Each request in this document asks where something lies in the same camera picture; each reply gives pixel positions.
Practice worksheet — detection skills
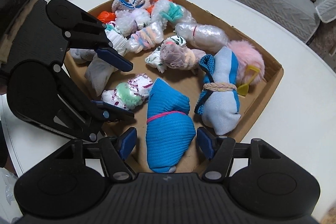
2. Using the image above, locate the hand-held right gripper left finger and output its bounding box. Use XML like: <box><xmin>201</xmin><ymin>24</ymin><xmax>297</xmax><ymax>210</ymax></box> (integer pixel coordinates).
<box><xmin>52</xmin><ymin>127</ymin><xmax>137</xmax><ymax>182</ymax></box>

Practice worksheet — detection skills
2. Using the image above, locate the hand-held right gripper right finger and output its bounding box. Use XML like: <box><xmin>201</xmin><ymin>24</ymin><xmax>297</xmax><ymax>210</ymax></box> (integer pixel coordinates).
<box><xmin>196</xmin><ymin>127</ymin><xmax>279</xmax><ymax>182</ymax></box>

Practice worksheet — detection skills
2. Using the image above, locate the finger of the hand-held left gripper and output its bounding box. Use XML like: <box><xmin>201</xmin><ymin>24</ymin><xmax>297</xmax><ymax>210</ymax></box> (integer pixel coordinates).
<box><xmin>52</xmin><ymin>63</ymin><xmax>135</xmax><ymax>143</ymax></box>
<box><xmin>62</xmin><ymin>11</ymin><xmax>134</xmax><ymax>72</ymax></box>

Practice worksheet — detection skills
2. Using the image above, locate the white ribbed sock bundle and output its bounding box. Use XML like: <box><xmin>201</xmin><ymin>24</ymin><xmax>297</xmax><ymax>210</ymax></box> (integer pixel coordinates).
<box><xmin>106</xmin><ymin>30</ymin><xmax>130</xmax><ymax>56</ymax></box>

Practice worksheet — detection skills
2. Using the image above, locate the white grey sock bundle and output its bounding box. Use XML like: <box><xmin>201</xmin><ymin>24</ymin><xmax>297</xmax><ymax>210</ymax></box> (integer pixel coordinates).
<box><xmin>70</xmin><ymin>48</ymin><xmax>120</xmax><ymax>96</ymax></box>

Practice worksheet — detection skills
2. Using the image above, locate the white bag bundle green scrunchie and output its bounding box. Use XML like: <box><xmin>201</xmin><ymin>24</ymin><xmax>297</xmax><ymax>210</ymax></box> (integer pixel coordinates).
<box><xmin>102</xmin><ymin>76</ymin><xmax>154</xmax><ymax>110</ymax></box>

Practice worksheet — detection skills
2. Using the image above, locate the clear plastic bundle pastel scrunchie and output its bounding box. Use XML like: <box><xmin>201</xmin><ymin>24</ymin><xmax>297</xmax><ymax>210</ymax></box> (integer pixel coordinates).
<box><xmin>127</xmin><ymin>22</ymin><xmax>164</xmax><ymax>54</ymax></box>

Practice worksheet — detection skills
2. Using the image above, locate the white patterned cloth bundle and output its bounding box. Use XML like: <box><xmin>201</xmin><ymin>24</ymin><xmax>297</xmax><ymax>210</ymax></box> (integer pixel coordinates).
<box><xmin>145</xmin><ymin>34</ymin><xmax>187</xmax><ymax>73</ymax></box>

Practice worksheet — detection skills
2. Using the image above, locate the blue knit sock pink band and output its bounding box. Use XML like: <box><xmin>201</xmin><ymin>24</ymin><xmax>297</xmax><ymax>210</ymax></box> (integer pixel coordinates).
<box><xmin>146</xmin><ymin>78</ymin><xmax>197</xmax><ymax>174</ymax></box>

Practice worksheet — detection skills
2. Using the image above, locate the plain white bubble wrap bundle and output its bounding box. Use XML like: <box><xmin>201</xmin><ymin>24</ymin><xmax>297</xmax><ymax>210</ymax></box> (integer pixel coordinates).
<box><xmin>115</xmin><ymin>9</ymin><xmax>151</xmax><ymax>35</ymax></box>

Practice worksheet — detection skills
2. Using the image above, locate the large orange plastic bag bundle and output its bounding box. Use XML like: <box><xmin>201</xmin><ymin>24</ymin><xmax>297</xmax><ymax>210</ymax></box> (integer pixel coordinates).
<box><xmin>97</xmin><ymin>11</ymin><xmax>116</xmax><ymax>22</ymax></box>

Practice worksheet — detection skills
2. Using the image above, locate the light blue sock beige band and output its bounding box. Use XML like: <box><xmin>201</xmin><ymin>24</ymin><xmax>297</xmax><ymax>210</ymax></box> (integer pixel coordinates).
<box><xmin>194</xmin><ymin>46</ymin><xmax>242</xmax><ymax>135</ymax></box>

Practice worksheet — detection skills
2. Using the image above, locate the shallow cardboard box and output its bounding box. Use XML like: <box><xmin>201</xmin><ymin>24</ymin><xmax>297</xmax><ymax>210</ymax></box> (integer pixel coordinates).
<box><xmin>64</xmin><ymin>0</ymin><xmax>284</xmax><ymax>174</ymax></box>

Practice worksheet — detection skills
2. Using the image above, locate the white knit sock blue yarn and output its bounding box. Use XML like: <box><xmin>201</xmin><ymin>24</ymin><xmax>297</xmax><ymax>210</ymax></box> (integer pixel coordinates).
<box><xmin>112</xmin><ymin>0</ymin><xmax>156</xmax><ymax>14</ymax></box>

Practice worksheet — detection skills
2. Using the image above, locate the lilac cloth bundle peach scrunchie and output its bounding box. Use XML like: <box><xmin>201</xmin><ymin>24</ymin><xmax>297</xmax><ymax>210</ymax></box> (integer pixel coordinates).
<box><xmin>160</xmin><ymin>42</ymin><xmax>206</xmax><ymax>75</ymax></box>

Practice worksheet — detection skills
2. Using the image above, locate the yellow plastic piece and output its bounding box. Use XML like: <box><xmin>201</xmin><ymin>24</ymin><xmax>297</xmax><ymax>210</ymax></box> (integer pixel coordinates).
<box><xmin>236</xmin><ymin>64</ymin><xmax>263</xmax><ymax>96</ymax></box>

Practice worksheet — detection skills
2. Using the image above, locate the bubble wrap bundle teal tie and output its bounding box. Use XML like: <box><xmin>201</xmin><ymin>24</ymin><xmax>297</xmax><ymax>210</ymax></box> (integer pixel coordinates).
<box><xmin>151</xmin><ymin>0</ymin><xmax>197</xmax><ymax>30</ymax></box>

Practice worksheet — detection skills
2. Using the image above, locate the clear plastic bundle red tie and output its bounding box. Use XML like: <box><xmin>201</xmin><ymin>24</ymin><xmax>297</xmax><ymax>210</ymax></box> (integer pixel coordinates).
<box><xmin>175</xmin><ymin>22</ymin><xmax>229</xmax><ymax>52</ymax></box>

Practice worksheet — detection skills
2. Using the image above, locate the pink fluffy pom-pom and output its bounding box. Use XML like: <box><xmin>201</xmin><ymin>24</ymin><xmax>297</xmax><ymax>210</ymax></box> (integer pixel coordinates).
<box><xmin>227</xmin><ymin>40</ymin><xmax>265</xmax><ymax>85</ymax></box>

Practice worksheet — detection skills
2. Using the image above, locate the crumpled clear plastic bag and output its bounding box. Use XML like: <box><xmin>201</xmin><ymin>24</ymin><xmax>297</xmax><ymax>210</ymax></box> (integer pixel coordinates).
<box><xmin>0</xmin><ymin>168</ymin><xmax>19</xmax><ymax>216</ymax></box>

